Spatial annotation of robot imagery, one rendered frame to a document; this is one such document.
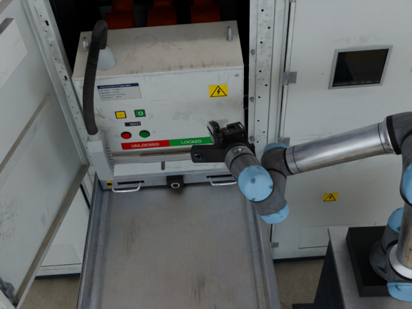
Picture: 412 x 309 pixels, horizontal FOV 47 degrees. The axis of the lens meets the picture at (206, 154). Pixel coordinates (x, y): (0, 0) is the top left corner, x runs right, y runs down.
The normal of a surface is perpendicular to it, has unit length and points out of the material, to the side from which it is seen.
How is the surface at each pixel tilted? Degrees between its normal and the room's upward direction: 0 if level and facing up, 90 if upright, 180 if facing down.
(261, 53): 90
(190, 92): 93
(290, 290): 0
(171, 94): 93
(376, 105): 90
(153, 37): 3
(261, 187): 75
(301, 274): 0
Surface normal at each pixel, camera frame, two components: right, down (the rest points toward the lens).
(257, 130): 0.05, 0.73
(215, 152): -0.22, 0.58
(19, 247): 0.98, 0.11
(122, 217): -0.05, -0.68
